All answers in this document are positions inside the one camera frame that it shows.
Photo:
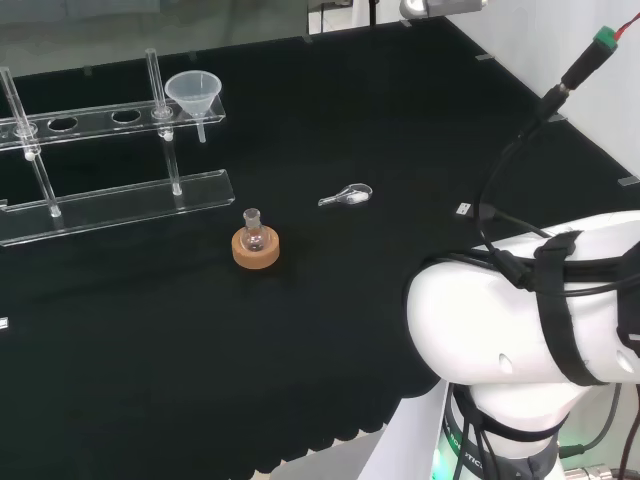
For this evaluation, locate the translucent plastic funnel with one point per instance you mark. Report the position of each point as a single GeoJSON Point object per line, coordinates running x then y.
{"type": "Point", "coordinates": [192, 92]}

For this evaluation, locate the clear glass weighing funnel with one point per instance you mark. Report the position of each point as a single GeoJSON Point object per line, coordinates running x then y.
{"type": "Point", "coordinates": [356, 196]}

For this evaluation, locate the clear acrylic funnel stand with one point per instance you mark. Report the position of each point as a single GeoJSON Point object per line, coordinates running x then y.
{"type": "Point", "coordinates": [125, 202]}

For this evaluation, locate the small round-bottom glass flask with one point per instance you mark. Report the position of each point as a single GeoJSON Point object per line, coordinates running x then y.
{"type": "Point", "coordinates": [252, 239]}

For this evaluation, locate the black bench cloth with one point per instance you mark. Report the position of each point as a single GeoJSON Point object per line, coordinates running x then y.
{"type": "Point", "coordinates": [150, 350]}

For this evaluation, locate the grey cloth clip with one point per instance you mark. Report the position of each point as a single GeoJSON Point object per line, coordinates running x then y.
{"type": "Point", "coordinates": [485, 56]}
{"type": "Point", "coordinates": [629, 181]}
{"type": "Point", "coordinates": [556, 118]}

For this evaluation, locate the grey metal device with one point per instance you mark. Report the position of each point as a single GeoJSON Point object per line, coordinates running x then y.
{"type": "Point", "coordinates": [450, 7]}

